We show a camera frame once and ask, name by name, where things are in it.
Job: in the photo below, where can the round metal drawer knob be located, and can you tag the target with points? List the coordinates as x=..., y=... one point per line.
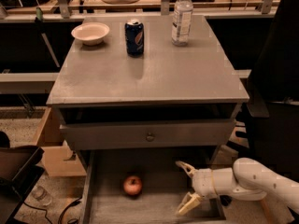
x=150, y=137

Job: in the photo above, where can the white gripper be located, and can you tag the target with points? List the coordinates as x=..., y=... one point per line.
x=203, y=181

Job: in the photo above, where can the wooden background workbench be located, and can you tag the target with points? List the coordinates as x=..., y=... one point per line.
x=77, y=9

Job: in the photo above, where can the grey open middle drawer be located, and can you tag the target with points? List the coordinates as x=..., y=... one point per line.
x=164, y=185

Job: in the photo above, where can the black office chair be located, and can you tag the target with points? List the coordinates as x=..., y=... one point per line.
x=271, y=115

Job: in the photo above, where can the clear plastic water bottle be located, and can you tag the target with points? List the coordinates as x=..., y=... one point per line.
x=181, y=23

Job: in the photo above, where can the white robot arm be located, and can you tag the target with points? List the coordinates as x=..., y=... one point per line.
x=246, y=180

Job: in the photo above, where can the clear plastic cup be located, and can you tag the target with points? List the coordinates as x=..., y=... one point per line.
x=41, y=195

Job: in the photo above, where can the red apple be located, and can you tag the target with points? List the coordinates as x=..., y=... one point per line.
x=132, y=185

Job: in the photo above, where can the cardboard box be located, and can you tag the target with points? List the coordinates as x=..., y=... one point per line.
x=58, y=159

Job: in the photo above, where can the black bin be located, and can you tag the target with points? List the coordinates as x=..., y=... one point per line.
x=18, y=175

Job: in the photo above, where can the grey top drawer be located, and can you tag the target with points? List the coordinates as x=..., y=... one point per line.
x=91, y=136

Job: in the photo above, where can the white paper bowl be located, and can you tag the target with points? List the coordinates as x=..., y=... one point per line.
x=90, y=33

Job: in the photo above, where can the blue Pepsi can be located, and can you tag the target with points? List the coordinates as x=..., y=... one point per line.
x=134, y=37

